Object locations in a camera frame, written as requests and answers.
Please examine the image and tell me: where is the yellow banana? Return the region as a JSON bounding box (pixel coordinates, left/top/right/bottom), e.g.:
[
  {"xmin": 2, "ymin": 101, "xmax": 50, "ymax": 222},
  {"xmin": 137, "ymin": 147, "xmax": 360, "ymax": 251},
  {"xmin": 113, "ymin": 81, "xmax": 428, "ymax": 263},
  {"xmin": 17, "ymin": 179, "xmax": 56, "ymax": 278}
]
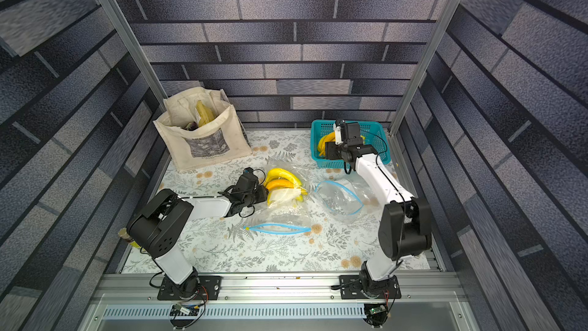
[{"xmin": 317, "ymin": 132, "xmax": 335, "ymax": 156}]

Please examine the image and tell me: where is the zip-top bag of bananas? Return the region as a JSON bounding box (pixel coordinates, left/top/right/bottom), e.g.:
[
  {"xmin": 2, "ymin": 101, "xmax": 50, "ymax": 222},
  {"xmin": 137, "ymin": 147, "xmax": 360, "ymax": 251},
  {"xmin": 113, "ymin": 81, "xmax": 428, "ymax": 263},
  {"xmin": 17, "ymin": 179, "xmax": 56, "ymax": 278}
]
[
  {"xmin": 312, "ymin": 173, "xmax": 379, "ymax": 224},
  {"xmin": 243, "ymin": 158, "xmax": 312, "ymax": 235}
]

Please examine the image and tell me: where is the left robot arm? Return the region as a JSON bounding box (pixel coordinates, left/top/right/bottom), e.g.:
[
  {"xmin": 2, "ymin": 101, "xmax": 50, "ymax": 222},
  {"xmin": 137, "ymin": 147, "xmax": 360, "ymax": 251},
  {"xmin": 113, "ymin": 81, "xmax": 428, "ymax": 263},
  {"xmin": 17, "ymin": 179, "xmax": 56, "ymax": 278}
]
[{"xmin": 126, "ymin": 169, "xmax": 268, "ymax": 298}]

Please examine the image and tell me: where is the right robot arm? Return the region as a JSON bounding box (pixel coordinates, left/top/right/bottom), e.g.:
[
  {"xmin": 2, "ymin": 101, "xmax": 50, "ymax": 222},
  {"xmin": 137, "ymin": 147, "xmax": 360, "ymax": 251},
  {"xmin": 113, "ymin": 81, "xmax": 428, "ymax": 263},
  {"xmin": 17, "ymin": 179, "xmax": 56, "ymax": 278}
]
[{"xmin": 325, "ymin": 120, "xmax": 433, "ymax": 297}]

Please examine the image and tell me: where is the beige canvas tote bag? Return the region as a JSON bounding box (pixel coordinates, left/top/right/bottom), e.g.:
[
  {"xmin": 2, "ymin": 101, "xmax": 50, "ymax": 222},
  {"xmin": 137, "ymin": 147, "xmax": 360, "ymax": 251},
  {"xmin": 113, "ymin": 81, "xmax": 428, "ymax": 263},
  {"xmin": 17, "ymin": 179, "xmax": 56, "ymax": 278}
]
[{"xmin": 154, "ymin": 87, "xmax": 253, "ymax": 173}]

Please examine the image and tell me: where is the teal plastic basket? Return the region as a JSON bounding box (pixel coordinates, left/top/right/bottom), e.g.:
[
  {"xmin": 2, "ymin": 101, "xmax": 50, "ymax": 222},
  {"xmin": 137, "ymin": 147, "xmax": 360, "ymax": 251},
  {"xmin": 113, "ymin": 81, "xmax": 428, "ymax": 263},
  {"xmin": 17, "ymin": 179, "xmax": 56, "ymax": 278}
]
[{"xmin": 310, "ymin": 120, "xmax": 391, "ymax": 169}]

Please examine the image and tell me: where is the yellow item in tote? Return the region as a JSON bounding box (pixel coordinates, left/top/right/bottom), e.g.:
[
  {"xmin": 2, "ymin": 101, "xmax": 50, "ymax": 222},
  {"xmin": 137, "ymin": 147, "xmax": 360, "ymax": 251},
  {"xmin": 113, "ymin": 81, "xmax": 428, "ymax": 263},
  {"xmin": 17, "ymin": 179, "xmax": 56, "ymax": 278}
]
[{"xmin": 195, "ymin": 101, "xmax": 216, "ymax": 127}]

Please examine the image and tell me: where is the left circuit board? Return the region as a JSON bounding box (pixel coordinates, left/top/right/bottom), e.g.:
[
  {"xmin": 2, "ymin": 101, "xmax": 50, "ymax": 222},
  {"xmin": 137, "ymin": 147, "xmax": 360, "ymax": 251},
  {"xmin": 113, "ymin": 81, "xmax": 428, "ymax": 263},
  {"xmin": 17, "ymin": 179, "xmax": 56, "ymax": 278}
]
[{"xmin": 169, "ymin": 303, "xmax": 202, "ymax": 319}]

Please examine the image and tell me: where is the circuit board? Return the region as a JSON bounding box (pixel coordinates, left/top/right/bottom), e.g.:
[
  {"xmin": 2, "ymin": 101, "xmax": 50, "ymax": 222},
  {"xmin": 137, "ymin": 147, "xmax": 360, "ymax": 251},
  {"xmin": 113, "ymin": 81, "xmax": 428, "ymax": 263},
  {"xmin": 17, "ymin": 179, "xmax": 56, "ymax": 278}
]
[
  {"xmin": 364, "ymin": 303, "xmax": 389, "ymax": 326},
  {"xmin": 169, "ymin": 303, "xmax": 202, "ymax": 319}
]

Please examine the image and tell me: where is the yellow drink bottle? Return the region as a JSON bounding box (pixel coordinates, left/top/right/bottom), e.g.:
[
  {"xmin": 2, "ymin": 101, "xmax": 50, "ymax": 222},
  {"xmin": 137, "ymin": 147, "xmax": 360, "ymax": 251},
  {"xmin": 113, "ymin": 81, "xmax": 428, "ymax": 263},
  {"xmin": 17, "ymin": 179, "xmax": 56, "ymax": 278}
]
[{"xmin": 118, "ymin": 228, "xmax": 141, "ymax": 249}]

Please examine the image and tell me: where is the right circuit board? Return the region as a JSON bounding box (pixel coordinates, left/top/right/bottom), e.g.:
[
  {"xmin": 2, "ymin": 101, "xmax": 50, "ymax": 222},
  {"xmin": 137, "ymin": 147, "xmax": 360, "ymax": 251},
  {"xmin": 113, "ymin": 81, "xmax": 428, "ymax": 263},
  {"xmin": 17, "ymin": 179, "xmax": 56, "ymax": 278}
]
[{"xmin": 364, "ymin": 303, "xmax": 389, "ymax": 326}]

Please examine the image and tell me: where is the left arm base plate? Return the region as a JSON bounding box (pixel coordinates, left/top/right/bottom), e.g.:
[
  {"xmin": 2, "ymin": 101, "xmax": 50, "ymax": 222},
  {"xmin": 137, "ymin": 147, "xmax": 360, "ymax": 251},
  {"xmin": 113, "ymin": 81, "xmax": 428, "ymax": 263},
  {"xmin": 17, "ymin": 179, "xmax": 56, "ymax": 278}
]
[{"xmin": 157, "ymin": 275, "xmax": 222, "ymax": 301}]

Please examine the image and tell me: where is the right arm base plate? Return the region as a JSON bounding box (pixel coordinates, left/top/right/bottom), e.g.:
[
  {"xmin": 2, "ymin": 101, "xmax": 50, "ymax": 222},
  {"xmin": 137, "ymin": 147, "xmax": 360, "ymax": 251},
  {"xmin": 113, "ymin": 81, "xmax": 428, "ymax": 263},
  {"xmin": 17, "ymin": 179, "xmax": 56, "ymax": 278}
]
[{"xmin": 335, "ymin": 274, "xmax": 402, "ymax": 300}]

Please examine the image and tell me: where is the aluminium front rail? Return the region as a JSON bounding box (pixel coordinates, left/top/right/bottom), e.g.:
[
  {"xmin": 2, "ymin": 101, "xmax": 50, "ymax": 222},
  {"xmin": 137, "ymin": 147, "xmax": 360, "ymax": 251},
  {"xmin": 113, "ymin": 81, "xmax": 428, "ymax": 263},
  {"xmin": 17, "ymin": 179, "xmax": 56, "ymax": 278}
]
[{"xmin": 90, "ymin": 271, "xmax": 466, "ymax": 305}]

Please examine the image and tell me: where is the right aluminium frame post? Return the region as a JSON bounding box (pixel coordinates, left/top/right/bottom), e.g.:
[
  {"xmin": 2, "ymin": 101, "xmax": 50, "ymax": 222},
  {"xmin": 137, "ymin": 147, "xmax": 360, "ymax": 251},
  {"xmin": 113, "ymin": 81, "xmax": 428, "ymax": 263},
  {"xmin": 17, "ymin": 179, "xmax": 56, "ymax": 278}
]
[{"xmin": 388, "ymin": 0, "xmax": 480, "ymax": 135}]

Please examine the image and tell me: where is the aluminium frame post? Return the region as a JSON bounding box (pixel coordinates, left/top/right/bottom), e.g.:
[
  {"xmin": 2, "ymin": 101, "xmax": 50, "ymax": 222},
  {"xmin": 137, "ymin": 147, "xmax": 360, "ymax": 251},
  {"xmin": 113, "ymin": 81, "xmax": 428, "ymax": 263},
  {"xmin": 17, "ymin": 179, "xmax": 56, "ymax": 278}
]
[
  {"xmin": 98, "ymin": 0, "xmax": 167, "ymax": 111},
  {"xmin": 388, "ymin": 0, "xmax": 480, "ymax": 135}
]

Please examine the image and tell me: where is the left aluminium frame post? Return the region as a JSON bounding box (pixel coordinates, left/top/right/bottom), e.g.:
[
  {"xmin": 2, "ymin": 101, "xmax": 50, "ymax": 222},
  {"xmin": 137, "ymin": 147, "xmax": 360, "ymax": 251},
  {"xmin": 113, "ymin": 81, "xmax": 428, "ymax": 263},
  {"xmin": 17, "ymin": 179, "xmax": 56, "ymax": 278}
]
[{"xmin": 98, "ymin": 0, "xmax": 167, "ymax": 111}]

